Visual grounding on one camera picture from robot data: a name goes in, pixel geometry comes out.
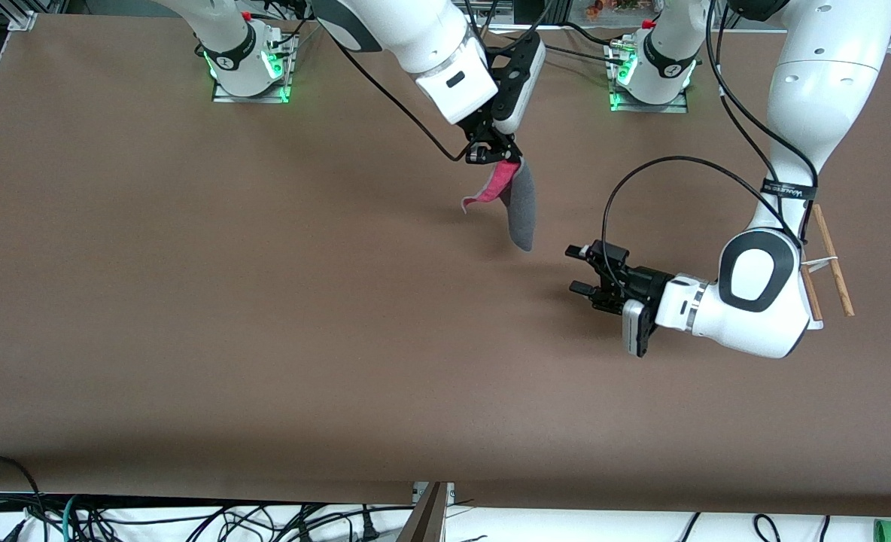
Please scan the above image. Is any pink and grey towel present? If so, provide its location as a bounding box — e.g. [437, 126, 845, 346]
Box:
[461, 160, 538, 253]

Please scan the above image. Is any brown table cover sheet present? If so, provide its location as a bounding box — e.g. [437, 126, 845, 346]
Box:
[0, 14, 891, 519]

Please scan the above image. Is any wooden chopsticks pair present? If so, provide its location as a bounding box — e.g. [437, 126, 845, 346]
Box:
[799, 205, 856, 330]

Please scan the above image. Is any long black table cable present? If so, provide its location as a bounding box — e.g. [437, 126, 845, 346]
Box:
[543, 43, 621, 58]

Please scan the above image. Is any short black table cable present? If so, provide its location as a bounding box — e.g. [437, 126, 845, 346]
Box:
[562, 21, 623, 46]

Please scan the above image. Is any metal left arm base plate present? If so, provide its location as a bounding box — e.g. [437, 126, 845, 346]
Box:
[607, 41, 691, 114]

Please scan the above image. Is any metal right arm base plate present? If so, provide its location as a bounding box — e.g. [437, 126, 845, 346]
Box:
[212, 34, 296, 104]

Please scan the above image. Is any metal frame post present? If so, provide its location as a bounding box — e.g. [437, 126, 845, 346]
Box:
[397, 482, 455, 542]

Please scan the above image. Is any black cable tangle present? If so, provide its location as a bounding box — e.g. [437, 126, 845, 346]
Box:
[0, 493, 416, 542]

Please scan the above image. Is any teal cable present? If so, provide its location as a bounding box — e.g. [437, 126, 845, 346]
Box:
[62, 495, 90, 542]

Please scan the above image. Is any black looped floor cable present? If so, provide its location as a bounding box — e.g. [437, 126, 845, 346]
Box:
[0, 455, 49, 542]

